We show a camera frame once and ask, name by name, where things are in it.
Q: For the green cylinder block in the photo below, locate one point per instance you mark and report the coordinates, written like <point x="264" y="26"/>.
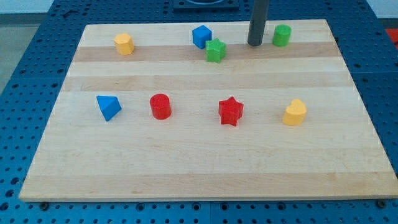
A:
<point x="281" y="36"/>

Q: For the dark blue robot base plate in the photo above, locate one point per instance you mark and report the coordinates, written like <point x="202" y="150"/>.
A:
<point x="186" y="5"/>

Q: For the blue cube block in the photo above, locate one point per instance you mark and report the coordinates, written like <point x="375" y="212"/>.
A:
<point x="200" y="35"/>

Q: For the red star block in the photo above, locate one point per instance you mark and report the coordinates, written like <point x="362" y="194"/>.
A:
<point x="230" y="111"/>

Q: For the light wooden board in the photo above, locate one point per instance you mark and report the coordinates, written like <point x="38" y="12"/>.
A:
<point x="334" y="154"/>

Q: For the green star block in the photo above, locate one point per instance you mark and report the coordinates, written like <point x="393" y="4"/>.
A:
<point x="215" y="50"/>

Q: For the yellow heart block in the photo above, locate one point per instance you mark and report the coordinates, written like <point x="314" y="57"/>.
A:
<point x="294" y="113"/>

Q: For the yellow hexagon block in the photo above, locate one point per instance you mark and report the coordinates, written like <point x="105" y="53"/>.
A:
<point x="124" y="44"/>

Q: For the blue triangular prism block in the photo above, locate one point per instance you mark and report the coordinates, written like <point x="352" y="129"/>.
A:
<point x="109" y="106"/>

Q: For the red cylinder block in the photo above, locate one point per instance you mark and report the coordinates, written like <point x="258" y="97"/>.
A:
<point x="160" y="106"/>

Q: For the red object at right edge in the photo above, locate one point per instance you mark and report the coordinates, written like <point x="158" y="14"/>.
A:
<point x="393" y="34"/>

